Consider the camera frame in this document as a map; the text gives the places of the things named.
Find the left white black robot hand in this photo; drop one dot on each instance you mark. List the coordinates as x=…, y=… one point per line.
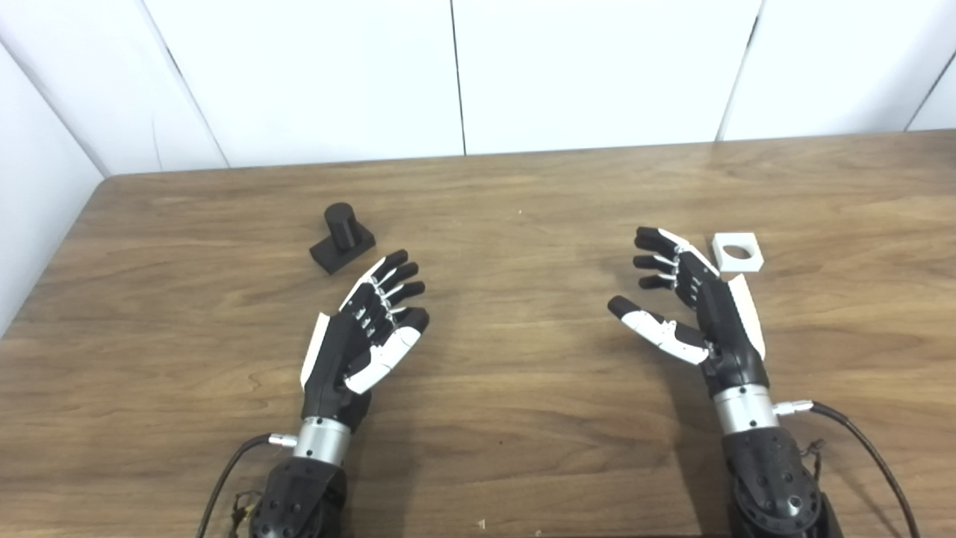
x=336, y=359

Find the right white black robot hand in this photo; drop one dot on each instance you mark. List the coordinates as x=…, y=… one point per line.
x=728, y=329

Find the white square piece with hole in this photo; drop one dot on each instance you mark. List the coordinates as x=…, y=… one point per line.
x=718, y=246

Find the black peg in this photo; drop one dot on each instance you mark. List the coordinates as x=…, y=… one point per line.
x=342, y=224

